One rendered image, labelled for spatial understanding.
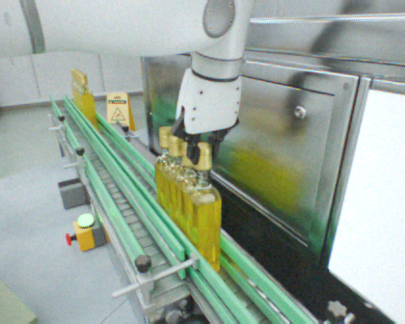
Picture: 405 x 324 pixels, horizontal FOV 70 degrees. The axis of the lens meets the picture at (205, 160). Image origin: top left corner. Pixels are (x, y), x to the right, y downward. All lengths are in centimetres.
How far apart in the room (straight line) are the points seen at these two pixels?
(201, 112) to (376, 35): 25
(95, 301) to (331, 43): 76
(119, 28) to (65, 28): 5
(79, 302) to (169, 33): 72
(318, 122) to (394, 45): 15
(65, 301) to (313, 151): 70
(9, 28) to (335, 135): 41
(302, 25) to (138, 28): 30
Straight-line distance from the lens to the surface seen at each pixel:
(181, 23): 31
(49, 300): 91
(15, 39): 32
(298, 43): 53
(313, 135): 51
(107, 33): 31
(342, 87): 46
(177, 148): 64
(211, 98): 46
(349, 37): 47
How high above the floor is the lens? 138
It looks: 24 degrees down
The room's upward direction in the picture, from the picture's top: straight up
